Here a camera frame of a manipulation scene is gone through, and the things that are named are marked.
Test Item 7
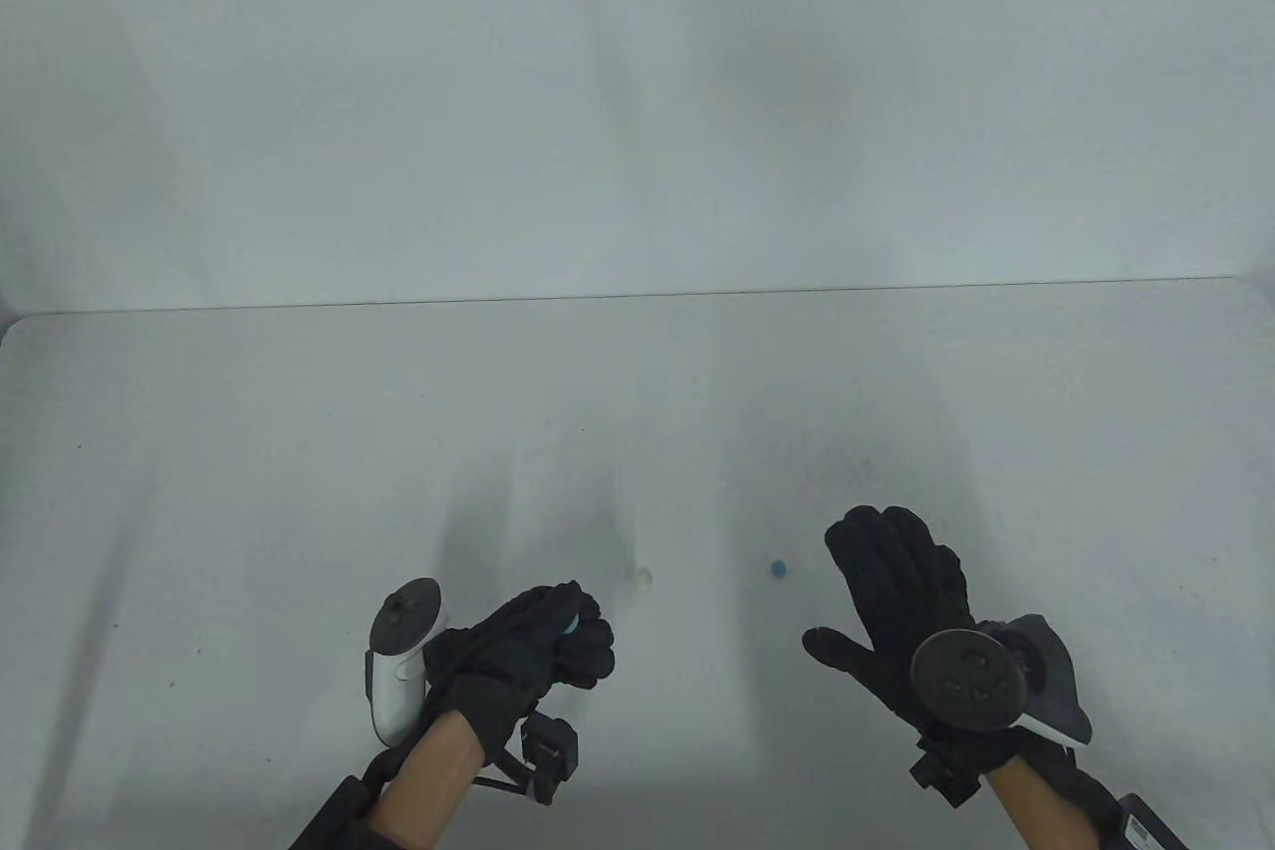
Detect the person's left forearm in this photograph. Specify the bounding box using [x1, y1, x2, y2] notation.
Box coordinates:
[374, 710, 486, 850]

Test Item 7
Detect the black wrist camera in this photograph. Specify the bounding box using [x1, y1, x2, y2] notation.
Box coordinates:
[908, 740, 987, 809]
[518, 717, 580, 805]

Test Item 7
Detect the black forearm strap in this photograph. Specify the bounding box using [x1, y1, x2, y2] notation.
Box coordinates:
[1036, 745, 1122, 831]

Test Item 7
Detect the white and grey controller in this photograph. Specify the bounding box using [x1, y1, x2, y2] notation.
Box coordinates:
[911, 613, 1093, 746]
[369, 577, 444, 748]

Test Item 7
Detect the person's right hand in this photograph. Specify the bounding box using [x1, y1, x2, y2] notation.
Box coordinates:
[803, 505, 1037, 776]

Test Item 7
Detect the person's right forearm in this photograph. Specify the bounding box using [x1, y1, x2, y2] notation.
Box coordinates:
[984, 755, 1097, 850]

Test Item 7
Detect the person's left hand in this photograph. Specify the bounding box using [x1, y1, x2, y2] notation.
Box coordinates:
[423, 581, 616, 761]

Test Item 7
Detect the black box with label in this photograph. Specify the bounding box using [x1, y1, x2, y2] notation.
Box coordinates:
[289, 775, 378, 850]
[1111, 793, 1191, 850]

